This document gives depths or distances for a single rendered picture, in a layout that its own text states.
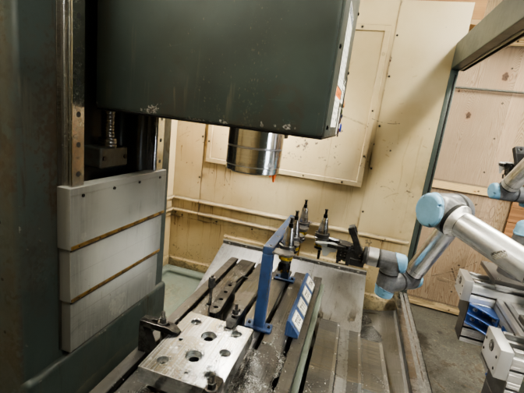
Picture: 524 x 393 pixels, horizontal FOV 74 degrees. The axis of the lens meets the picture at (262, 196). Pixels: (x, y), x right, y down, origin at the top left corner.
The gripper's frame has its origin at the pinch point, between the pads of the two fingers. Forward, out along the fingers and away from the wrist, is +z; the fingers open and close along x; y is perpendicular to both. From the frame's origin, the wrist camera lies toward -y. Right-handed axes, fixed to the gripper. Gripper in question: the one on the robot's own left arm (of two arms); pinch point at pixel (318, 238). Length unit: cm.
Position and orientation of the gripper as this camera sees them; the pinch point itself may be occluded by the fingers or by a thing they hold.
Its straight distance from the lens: 148.6
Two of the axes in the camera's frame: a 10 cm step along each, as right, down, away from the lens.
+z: -9.5, -2.0, 2.4
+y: -1.5, 9.6, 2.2
